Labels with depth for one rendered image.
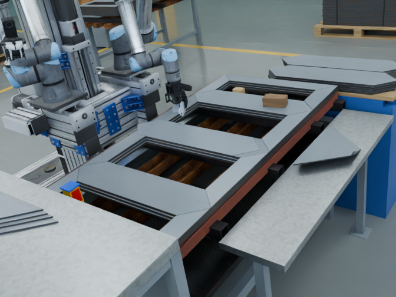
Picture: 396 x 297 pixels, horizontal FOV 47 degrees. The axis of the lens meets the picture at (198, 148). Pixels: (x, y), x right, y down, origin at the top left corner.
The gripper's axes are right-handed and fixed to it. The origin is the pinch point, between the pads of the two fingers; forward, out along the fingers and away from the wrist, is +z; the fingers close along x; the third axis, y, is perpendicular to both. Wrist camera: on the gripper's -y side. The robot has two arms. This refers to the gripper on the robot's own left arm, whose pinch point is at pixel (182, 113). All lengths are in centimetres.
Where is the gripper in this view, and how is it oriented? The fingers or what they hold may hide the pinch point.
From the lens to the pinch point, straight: 243.6
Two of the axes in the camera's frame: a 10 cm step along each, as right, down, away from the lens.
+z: 1.5, 8.7, 4.7
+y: -5.9, 4.6, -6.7
